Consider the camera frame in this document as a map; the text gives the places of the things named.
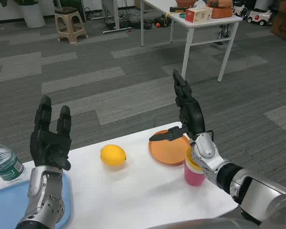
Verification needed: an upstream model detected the large white toy car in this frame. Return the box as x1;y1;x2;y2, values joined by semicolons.
247;9;273;26

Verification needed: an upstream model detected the black device with yellow strap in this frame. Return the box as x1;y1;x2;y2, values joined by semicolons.
153;14;173;29

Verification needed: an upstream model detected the pink paper cup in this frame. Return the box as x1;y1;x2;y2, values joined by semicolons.
184;157;205;187

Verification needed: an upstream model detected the yellow lemon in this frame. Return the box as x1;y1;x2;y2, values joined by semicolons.
100;144;127;167

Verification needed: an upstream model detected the white desk leg frame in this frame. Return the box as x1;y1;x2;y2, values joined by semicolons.
102;0;133;34

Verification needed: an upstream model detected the small white toy car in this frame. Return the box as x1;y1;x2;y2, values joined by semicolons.
232;3;248;17

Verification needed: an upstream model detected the tissue box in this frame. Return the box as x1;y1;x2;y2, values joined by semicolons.
185;0;213;23

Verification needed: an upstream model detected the brown bowl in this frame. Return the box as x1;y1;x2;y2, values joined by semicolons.
175;0;197;8

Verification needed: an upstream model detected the clear plastic water bottle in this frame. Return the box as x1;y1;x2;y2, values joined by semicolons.
0;136;26;183

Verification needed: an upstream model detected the silver robot chest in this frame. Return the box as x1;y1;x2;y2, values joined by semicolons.
138;216;260;229

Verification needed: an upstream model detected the brown cardboard box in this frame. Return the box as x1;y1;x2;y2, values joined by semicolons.
271;0;286;42

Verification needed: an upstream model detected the light blue plastic tray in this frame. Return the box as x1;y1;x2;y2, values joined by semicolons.
0;171;73;229

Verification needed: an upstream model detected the beige plastic stool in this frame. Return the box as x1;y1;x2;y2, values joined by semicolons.
54;7;89;45

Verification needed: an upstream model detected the white metal-legged table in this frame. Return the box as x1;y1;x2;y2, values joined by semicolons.
140;0;243;83

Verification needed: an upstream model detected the yellow paper cup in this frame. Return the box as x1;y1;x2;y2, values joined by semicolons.
185;147;203;171

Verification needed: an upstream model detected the orange basket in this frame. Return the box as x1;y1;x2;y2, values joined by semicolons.
206;0;234;19

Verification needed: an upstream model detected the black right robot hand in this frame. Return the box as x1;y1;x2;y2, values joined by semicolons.
149;69;206;144

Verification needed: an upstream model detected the orange plate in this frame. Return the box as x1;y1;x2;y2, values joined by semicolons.
148;129;192;167

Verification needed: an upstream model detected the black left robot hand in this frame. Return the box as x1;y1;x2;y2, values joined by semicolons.
30;95;72;171

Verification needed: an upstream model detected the white plant pot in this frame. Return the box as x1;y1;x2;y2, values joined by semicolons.
18;1;46;29

